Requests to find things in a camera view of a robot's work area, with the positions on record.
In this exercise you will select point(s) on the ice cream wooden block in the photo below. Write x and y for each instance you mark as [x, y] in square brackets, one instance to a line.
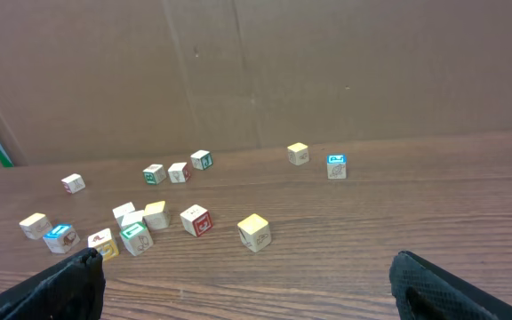
[179, 172]

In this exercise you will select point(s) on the brown cardboard backdrop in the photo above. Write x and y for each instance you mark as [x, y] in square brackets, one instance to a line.
[86, 80]

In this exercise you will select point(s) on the dark green J wooden block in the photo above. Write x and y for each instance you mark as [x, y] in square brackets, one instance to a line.
[201, 160]

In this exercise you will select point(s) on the red C wooden block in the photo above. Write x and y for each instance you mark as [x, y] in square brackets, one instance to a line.
[120, 211]

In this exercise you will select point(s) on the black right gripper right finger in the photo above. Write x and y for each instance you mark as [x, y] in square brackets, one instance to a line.
[424, 291]

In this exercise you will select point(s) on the plain I wooden block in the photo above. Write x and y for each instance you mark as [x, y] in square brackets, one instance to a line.
[196, 220]

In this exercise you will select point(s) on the yellow S wooden block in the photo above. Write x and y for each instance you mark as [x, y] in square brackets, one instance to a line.
[156, 215]

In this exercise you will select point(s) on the yellow top far block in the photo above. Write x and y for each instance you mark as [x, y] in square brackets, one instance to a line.
[298, 153]

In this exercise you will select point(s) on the yellow top left block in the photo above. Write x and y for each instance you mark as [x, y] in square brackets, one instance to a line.
[36, 226]

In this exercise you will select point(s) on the green L wooden block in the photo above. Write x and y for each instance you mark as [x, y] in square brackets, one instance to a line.
[136, 238]

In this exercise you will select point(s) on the red bird yellow block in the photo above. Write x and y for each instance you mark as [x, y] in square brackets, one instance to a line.
[104, 243]

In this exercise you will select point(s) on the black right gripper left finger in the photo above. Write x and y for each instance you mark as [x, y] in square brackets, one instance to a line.
[71, 289]

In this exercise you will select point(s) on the blue T wooden block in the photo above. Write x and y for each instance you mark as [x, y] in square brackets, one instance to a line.
[62, 238]

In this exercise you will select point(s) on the yellow top duck block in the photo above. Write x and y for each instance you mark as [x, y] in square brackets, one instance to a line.
[254, 232]

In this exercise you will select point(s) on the blue top turtle block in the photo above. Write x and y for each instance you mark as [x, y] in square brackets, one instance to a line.
[336, 167]

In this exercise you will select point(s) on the green B wooden block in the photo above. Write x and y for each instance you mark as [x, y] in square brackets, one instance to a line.
[154, 174]

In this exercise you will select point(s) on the red U wooden block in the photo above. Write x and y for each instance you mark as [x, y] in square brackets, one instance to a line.
[73, 183]

